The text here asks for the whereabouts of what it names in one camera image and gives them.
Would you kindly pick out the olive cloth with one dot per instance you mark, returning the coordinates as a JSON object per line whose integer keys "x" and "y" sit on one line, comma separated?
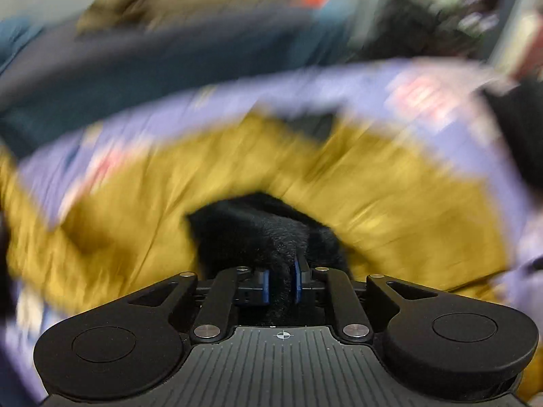
{"x": 178, "y": 0}

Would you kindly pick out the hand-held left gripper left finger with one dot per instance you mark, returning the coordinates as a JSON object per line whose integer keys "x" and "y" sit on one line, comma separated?
{"x": 265, "y": 286}

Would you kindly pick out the blue down jacket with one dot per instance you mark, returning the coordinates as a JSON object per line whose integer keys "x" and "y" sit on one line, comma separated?
{"x": 10, "y": 42}

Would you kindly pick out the black knit garment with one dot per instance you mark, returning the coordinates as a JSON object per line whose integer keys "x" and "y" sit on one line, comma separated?
{"x": 526, "y": 135}

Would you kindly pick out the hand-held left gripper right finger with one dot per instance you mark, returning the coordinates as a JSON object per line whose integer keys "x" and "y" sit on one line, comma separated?
{"x": 298, "y": 282}

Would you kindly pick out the dark grey blanket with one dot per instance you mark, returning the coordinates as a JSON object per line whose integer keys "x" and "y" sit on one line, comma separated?
{"x": 148, "y": 76}

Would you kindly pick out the gold jacket with black fur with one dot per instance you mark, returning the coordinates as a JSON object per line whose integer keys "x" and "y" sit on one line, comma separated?
{"x": 127, "y": 229}

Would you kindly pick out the purple floral bed sheet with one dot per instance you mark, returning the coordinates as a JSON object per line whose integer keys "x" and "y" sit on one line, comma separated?
{"x": 458, "y": 140}

